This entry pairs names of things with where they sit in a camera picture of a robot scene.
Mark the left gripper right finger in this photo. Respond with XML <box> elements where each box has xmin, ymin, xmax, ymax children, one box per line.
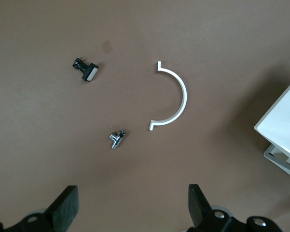
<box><xmin>188</xmin><ymin>184</ymin><xmax>235</xmax><ymax>232</ymax></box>

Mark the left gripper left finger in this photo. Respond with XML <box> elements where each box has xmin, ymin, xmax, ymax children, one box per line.
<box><xmin>4</xmin><ymin>185</ymin><xmax>80</xmax><ymax>232</ymax></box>

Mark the small silver metal connector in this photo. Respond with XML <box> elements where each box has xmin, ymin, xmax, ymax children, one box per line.
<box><xmin>108</xmin><ymin>130</ymin><xmax>127</xmax><ymax>150</ymax></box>

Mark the lower silver metal part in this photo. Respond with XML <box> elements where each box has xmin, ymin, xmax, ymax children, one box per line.
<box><xmin>71</xmin><ymin>57</ymin><xmax>99</xmax><ymax>82</ymax></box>

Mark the white semicircular bracket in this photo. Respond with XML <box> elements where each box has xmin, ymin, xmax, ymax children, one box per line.
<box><xmin>149</xmin><ymin>60</ymin><xmax>188</xmax><ymax>131</ymax></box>

